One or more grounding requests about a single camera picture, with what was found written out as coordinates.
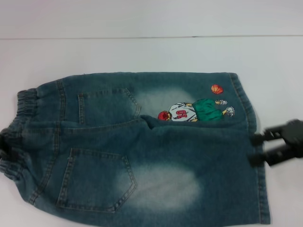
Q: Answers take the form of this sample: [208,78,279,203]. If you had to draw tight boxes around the blue denim shorts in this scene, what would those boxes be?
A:
[0,72,271,227]

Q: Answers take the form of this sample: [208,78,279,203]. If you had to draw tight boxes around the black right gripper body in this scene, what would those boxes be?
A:
[281,118,303,159]

